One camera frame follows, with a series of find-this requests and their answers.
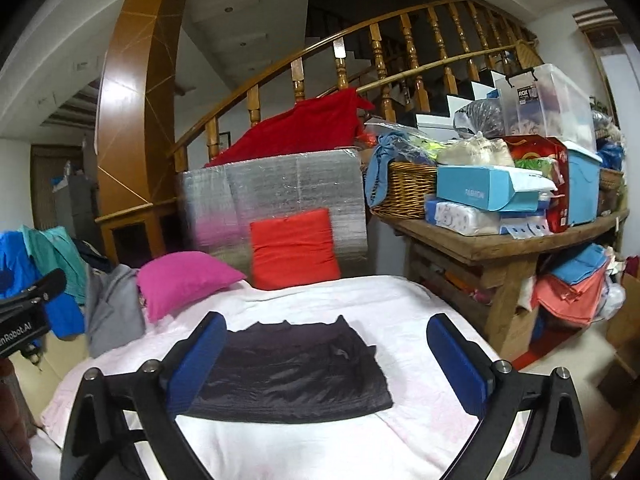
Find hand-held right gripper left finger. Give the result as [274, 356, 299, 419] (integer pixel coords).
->
[59, 311, 229, 480]

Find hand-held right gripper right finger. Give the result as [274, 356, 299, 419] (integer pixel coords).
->
[426, 312, 591, 480]

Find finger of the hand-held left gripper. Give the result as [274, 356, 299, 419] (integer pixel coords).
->
[0, 267, 68, 306]

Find dark puffer jacket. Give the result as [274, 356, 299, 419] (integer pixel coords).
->
[175, 315, 394, 423]

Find person's left forearm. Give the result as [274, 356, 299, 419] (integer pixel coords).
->
[0, 357, 38, 461]

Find teal shirt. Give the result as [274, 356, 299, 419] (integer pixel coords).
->
[20, 225, 88, 306]

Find blue jacket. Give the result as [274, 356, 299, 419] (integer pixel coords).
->
[0, 230, 86, 341]

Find grey garment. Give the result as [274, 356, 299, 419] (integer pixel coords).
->
[85, 262, 147, 358]

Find white blanket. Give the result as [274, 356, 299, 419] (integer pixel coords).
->
[40, 274, 531, 480]

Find grey cabinet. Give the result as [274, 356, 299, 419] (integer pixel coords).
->
[52, 172, 101, 241]

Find pink pillow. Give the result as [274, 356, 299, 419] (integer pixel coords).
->
[136, 251, 248, 323]

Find wooden table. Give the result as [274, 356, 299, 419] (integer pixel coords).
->
[372, 207, 631, 361]

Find coral folded cloth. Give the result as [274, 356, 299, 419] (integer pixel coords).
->
[530, 260, 612, 328]

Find tissue pack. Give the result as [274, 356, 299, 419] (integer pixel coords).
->
[500, 210, 553, 237]
[432, 200, 501, 237]

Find red pillow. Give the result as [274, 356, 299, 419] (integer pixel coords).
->
[249, 208, 342, 291]

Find blue folded cloth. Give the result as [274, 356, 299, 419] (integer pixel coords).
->
[547, 242, 608, 286]

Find light blue cardboard box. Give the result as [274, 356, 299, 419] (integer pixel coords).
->
[436, 164, 558, 213]

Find wicker basket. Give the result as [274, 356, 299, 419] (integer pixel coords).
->
[367, 160, 441, 221]

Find wooden column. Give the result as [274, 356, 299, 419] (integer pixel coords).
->
[95, 0, 196, 266]

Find silver foil board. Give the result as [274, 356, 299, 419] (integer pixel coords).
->
[180, 149, 371, 281]

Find blue plastic bin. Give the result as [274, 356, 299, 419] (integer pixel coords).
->
[562, 140, 603, 226]

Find red gift box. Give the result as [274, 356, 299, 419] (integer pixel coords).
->
[502, 135, 571, 233]

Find clear bag of dark stuff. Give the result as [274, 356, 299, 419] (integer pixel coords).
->
[452, 99, 506, 140]

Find red cloth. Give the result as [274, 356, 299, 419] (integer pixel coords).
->
[204, 87, 376, 168]

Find black white stair steps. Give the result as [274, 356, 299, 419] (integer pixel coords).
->
[440, 67, 506, 116]

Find clear plastic storage box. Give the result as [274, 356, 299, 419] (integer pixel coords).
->
[495, 63, 598, 153]

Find wooden stair railing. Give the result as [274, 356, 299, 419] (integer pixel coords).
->
[167, 0, 541, 171]

